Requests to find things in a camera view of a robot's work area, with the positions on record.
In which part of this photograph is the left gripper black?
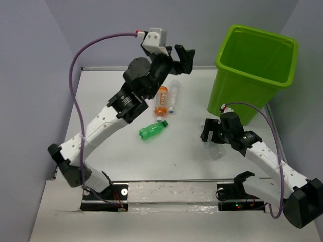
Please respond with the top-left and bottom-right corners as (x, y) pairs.
(146, 46), (196, 101)

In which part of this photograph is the blue white labelled bottle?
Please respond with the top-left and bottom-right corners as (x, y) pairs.
(203, 131), (226, 161)

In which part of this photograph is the clear bottle blue-ring cap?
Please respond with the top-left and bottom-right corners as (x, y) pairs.
(168, 80), (181, 113)

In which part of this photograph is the orange labelled tall bottle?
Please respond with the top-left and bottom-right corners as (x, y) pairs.
(154, 86), (168, 122)

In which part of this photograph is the green crushed plastic bottle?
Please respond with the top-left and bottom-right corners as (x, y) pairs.
(139, 121), (168, 140)

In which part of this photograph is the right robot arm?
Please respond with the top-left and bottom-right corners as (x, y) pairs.
(214, 108), (322, 229)

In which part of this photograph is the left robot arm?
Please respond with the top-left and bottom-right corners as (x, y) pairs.
(47, 45), (195, 201)

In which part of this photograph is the green plastic bin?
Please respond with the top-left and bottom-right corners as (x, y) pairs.
(207, 25), (299, 125)

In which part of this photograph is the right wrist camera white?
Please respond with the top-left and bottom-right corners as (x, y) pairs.
(219, 105), (234, 114)

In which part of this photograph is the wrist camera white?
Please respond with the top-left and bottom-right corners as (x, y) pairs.
(219, 105), (234, 114)
(137, 28), (169, 56)

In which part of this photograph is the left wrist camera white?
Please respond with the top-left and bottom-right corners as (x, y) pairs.
(137, 28), (169, 56)

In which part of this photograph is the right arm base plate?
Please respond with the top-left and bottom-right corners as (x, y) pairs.
(215, 183), (266, 212)

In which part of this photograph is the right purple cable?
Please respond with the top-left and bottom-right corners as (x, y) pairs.
(223, 101), (286, 219)

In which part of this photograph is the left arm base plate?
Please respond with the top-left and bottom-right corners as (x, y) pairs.
(80, 182), (129, 212)

